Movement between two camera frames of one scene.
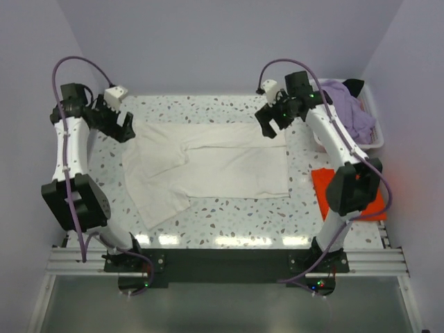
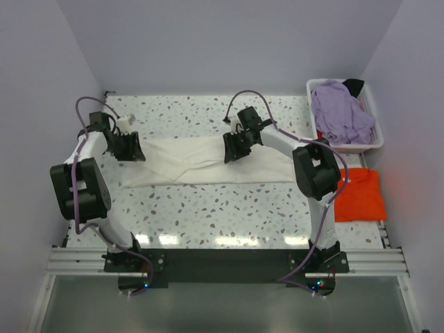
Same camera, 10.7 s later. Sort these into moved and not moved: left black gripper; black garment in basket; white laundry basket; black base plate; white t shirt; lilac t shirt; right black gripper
Moved: left black gripper; white t shirt; right black gripper
Not moved: white laundry basket; black garment in basket; lilac t shirt; black base plate
